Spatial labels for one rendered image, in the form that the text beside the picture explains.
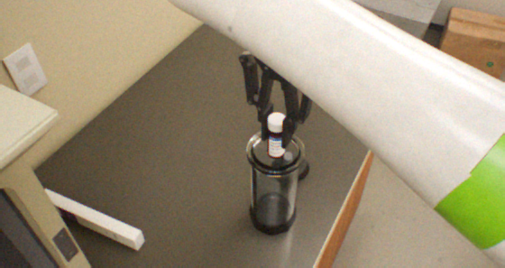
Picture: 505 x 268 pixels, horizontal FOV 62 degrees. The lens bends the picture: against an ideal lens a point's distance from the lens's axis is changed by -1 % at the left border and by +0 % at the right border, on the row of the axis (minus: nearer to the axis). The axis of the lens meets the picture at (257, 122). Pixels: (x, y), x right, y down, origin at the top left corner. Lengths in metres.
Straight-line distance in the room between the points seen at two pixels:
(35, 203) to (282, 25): 0.39
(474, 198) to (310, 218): 0.67
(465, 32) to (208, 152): 2.19
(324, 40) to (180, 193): 0.73
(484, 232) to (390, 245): 1.75
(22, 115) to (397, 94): 0.30
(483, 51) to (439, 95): 2.70
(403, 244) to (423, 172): 1.78
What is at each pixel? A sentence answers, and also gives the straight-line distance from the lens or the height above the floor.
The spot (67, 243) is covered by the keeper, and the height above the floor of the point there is 1.20.
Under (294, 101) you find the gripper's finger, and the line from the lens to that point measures 0.68.
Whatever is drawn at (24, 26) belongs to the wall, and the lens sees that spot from 1.06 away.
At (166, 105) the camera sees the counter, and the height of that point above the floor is 0.94.
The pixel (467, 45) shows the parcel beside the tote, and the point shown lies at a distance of 3.00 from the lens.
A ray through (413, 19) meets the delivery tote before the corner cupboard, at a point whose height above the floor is 0.33.
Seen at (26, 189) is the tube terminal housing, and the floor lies 1.34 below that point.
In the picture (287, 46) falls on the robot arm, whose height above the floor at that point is 1.55.
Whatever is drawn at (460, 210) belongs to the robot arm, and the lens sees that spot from 0.34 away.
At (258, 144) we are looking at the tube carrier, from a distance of 0.82.
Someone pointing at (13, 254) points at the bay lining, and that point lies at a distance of 0.86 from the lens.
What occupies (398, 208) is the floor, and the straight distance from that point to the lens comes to 2.21.
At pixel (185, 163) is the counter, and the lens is 1.07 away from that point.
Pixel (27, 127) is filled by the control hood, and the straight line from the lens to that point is 0.39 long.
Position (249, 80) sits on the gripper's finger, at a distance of 0.69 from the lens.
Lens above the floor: 1.76
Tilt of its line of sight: 45 degrees down
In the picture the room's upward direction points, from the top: straight up
